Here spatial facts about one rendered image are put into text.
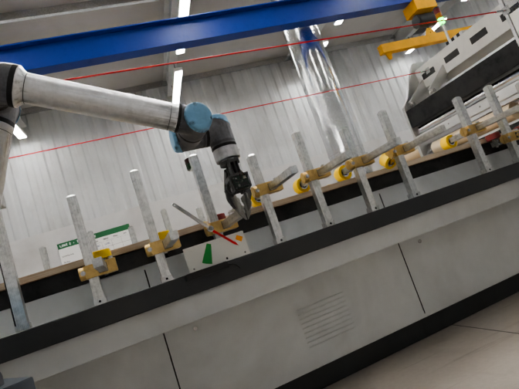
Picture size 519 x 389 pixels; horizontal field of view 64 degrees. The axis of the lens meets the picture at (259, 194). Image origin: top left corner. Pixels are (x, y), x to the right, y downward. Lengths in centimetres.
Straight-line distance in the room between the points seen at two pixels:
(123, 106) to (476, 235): 206
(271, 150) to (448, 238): 751
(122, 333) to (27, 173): 802
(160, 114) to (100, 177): 802
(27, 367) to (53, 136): 819
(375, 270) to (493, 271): 75
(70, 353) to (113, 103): 91
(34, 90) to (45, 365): 95
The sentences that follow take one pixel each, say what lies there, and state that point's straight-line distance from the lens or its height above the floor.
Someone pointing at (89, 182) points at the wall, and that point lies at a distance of 927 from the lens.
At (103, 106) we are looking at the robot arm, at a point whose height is 122.
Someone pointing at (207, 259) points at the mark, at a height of 73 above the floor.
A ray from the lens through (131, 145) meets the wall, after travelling 941.
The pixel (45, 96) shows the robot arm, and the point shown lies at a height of 127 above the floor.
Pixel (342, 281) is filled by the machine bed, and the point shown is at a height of 43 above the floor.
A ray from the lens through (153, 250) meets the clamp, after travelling 168.
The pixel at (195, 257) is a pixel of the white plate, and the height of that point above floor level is 76.
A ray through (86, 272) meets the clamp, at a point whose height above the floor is 83.
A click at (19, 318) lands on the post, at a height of 75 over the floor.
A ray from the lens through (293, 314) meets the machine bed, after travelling 204.
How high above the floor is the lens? 70
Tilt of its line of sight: 7 degrees up
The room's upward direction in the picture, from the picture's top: 19 degrees counter-clockwise
